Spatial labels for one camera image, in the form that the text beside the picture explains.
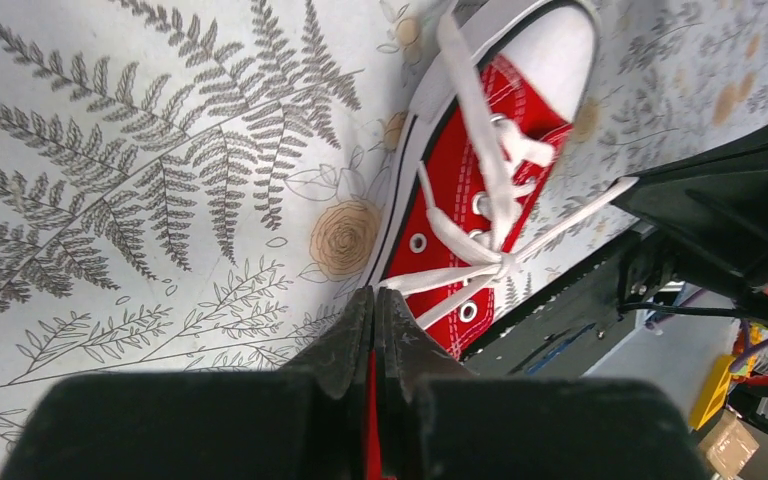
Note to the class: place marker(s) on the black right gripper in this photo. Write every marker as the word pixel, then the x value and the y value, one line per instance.
pixel 713 211

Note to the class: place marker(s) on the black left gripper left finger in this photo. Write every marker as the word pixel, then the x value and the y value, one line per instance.
pixel 337 363

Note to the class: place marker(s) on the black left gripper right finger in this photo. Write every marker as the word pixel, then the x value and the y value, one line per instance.
pixel 405 355

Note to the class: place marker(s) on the red canvas sneaker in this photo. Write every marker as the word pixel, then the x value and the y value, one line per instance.
pixel 484 129

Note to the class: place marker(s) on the yellow plastic object outside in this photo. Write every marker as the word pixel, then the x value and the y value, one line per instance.
pixel 713 393

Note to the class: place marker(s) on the floral patterned table mat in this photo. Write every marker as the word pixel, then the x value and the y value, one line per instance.
pixel 193 185

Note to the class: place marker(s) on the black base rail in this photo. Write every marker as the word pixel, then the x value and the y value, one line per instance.
pixel 568 326

